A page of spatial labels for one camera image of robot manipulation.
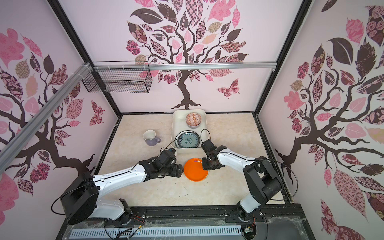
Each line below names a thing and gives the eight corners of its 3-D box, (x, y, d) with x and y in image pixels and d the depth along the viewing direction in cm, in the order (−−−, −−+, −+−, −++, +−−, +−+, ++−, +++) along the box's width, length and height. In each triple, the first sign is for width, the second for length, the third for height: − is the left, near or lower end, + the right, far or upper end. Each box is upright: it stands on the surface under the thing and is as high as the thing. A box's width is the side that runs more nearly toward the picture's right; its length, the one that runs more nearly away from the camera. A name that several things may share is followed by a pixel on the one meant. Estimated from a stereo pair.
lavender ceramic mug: (150, 149, 101) (147, 143, 94) (144, 139, 106) (140, 133, 100) (161, 143, 104) (158, 136, 98) (154, 134, 109) (151, 127, 103)
